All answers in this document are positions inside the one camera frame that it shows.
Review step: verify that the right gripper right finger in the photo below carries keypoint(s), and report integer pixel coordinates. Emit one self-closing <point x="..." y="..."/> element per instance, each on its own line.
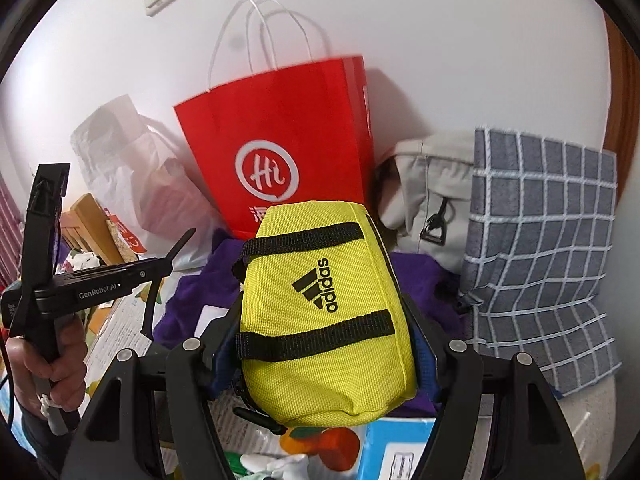
<point x="528" y="435"/>

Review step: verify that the beige canvas bag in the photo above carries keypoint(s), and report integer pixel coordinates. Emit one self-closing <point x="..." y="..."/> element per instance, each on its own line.
<point x="425" y="196"/>

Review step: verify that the red Hi paper bag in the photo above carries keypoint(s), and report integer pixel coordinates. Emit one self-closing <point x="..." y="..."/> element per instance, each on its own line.
<point x="284" y="136"/>

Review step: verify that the fruit print tablecloth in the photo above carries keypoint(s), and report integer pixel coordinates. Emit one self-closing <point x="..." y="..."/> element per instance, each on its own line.
<point x="590" y="412"/>

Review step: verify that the blue tissue pack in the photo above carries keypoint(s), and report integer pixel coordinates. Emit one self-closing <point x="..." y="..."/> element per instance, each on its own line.
<point x="391" y="447"/>

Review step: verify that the purple towel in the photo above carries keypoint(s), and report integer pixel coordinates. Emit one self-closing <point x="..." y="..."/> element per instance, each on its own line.
<point x="433" y="289"/>

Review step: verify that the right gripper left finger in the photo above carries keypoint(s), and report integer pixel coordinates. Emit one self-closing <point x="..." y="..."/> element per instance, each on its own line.
<point x="117" y="437"/>

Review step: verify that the grey checked cushion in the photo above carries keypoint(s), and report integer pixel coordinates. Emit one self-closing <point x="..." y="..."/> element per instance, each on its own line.
<point x="540" y="230"/>

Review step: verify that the white plastic shopping bag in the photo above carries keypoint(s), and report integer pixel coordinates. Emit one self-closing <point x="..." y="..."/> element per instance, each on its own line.
<point x="142" y="186"/>

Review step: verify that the yellow adidas pouch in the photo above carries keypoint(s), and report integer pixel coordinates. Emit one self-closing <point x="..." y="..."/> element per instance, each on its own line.
<point x="323" y="338"/>

